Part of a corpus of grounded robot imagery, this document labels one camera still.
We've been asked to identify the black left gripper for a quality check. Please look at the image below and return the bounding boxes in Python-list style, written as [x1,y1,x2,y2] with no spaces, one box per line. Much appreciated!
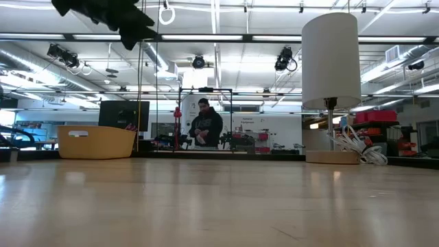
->
[51,0,158,51]

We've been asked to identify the black monitor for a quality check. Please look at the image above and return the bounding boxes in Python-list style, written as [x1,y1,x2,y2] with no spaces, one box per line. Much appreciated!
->
[98,100,150,132]

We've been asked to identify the red hanging tool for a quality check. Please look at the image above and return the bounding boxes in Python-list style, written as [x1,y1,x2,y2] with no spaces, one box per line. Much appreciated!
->
[173,106,182,149]

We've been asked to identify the yellow plastic bin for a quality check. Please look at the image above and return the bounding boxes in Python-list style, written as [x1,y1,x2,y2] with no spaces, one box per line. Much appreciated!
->
[56,125,137,161]

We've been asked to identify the person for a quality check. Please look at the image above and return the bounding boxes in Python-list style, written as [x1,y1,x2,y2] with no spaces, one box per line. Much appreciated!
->
[188,97,224,149]

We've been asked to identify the white shade table lamp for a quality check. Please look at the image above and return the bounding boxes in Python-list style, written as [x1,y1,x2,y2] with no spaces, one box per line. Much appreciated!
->
[301,12,362,165]

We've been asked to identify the red storage bins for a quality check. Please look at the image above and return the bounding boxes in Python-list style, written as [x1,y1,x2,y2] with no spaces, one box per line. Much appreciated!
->
[355,110,398,124]

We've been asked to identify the black storage shelf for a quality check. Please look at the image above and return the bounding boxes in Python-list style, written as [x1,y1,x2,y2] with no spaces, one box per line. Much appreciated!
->
[334,119,423,158]

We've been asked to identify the white hanging cable ring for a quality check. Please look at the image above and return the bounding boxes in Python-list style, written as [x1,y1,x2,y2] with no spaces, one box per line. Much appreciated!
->
[158,6,176,26]

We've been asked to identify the yellow hanging cord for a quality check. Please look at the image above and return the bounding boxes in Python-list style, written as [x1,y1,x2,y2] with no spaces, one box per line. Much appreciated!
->
[136,40,147,152]

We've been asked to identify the black hanging cable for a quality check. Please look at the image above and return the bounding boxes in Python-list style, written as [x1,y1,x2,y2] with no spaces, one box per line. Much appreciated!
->
[155,0,161,152]

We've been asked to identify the black overhead frame beam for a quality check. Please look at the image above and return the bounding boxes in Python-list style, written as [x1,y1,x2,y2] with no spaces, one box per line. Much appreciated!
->
[0,32,439,45]

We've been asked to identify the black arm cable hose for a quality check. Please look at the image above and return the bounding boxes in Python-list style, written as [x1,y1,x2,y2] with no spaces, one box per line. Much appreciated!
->
[0,125,36,149]

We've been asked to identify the white lamp cord bundle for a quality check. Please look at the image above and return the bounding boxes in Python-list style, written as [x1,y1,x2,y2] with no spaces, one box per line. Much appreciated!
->
[327,124,389,167]

